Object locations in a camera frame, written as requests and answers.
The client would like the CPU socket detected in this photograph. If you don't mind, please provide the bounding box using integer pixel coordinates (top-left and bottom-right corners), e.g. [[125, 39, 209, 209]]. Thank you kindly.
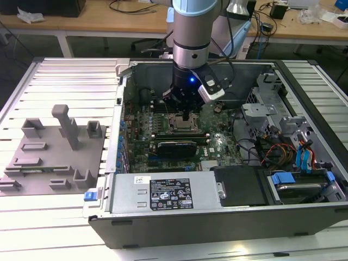
[[167, 111, 201, 134]]

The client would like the black graphics card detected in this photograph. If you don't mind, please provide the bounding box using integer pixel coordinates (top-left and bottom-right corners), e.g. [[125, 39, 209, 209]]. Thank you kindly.
[[156, 140, 198, 158]]

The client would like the green motherboard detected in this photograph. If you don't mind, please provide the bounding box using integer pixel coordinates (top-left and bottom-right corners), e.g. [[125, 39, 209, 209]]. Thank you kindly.
[[122, 102, 244, 173]]

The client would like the silver chipset heatsink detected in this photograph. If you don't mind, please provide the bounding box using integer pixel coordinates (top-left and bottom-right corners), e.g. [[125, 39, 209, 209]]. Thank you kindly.
[[200, 159, 218, 171]]

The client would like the silver drive cage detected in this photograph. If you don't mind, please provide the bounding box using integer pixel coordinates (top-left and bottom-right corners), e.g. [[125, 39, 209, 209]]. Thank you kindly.
[[240, 72, 289, 142]]

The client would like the black plastic shroud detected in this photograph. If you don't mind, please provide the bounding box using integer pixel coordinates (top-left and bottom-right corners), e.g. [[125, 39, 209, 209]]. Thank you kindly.
[[212, 165, 269, 207]]

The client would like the silver power supply unit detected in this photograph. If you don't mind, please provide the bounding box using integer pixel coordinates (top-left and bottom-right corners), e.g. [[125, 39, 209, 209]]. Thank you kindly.
[[108, 172, 222, 214]]

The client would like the black power adapter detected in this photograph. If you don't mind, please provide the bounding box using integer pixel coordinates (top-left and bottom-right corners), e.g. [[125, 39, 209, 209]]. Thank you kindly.
[[269, 4, 288, 20]]

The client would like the hard disk in blue carrier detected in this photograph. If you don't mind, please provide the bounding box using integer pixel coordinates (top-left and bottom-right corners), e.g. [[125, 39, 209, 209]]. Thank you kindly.
[[268, 170, 337, 204]]

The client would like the wooden desk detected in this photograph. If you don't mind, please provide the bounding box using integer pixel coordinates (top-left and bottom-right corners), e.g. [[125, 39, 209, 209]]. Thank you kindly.
[[0, 10, 175, 58], [244, 8, 348, 55]]

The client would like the black PC case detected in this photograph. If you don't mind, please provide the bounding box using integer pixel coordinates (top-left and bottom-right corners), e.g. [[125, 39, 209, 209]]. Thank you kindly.
[[81, 58, 348, 250]]

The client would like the grey parts rack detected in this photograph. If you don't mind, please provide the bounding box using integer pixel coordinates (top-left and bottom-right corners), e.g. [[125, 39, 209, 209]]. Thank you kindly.
[[0, 104, 109, 196]]

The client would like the clear plastic bag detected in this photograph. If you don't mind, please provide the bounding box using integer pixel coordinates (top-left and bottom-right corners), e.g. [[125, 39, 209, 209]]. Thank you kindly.
[[297, 5, 327, 24], [16, 7, 46, 24]]

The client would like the green RAM stick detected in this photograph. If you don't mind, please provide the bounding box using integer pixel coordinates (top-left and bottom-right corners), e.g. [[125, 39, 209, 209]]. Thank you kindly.
[[15, 167, 59, 173]]

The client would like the white carton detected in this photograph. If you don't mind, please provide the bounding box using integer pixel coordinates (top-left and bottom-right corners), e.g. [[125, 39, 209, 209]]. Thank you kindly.
[[320, 10, 348, 29]]

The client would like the black box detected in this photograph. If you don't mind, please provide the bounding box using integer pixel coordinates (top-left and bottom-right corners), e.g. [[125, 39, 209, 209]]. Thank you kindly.
[[0, 0, 87, 17]]

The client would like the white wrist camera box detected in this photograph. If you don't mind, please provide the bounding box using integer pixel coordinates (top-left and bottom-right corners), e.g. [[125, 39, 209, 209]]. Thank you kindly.
[[197, 73, 226, 103]]

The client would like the white corner bracket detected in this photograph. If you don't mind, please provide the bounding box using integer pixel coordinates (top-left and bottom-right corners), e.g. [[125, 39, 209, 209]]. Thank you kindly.
[[115, 58, 132, 78]]

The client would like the black camera cable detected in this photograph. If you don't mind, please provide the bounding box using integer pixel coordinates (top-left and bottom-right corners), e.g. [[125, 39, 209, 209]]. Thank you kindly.
[[224, 8, 239, 89]]

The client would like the blue data wire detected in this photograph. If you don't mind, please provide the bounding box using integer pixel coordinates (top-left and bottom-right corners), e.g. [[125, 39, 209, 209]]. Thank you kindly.
[[295, 140, 316, 175]]

